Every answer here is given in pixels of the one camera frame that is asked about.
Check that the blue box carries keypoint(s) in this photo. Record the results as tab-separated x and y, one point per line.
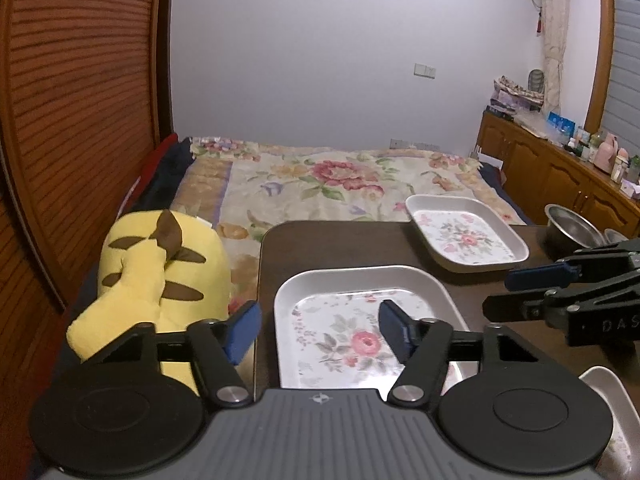
560	121

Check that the window with grey blind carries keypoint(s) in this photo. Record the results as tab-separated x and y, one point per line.
625	60

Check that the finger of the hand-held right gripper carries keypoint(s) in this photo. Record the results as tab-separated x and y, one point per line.
510	306
535	276

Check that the white wall switch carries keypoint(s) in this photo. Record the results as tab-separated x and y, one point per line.
425	70

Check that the small floral rectangular plate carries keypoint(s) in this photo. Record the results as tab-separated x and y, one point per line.
465	237

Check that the red cloth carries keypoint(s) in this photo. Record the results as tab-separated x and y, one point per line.
147	170

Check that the small steel bowl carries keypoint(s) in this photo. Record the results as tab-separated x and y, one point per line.
570	232

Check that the cream lace curtain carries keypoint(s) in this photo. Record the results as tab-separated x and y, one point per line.
554	35

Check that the yellow striped plush toy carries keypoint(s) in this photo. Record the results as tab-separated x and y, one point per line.
135	270

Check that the red hanging ornament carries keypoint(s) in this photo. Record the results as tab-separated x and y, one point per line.
539	22

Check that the green glass bottle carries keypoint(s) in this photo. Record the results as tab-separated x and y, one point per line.
634	167

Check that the navy blue bed sheet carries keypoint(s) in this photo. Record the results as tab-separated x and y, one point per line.
500	195

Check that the dark navy cloth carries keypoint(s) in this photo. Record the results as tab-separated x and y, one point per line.
167	175

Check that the wooden cabinet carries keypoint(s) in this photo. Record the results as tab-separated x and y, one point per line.
545	170

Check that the floral bed blanket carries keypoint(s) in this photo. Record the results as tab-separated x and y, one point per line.
310	185

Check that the medium steel bowl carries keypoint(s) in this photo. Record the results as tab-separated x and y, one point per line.
615	236

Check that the grey striped oval object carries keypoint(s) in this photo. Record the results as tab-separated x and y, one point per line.
535	79

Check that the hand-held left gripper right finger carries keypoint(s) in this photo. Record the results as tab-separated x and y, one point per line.
395	332

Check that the medium floral rectangular plate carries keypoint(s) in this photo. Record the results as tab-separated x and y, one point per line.
615	410

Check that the pink bottle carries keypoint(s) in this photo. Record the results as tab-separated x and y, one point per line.
607	155

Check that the wooden louvered wardrobe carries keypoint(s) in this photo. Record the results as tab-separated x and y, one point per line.
75	135

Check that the large floral rectangular plate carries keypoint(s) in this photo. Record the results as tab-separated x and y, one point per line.
340	320

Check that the black box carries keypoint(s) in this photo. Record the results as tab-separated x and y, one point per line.
500	112

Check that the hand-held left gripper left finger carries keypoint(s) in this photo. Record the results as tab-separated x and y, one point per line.
242	332

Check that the clear plastic bag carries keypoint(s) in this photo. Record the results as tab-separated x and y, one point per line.
532	125

